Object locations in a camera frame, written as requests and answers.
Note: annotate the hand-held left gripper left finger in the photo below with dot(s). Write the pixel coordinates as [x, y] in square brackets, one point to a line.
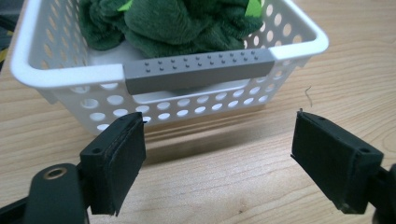
[112, 161]

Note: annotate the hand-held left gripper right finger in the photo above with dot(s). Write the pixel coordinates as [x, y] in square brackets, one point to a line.
[336, 161]

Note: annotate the white perforated plastic basket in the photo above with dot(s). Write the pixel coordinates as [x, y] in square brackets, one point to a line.
[74, 74]

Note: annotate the dark green towel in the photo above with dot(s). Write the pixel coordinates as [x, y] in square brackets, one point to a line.
[174, 25]

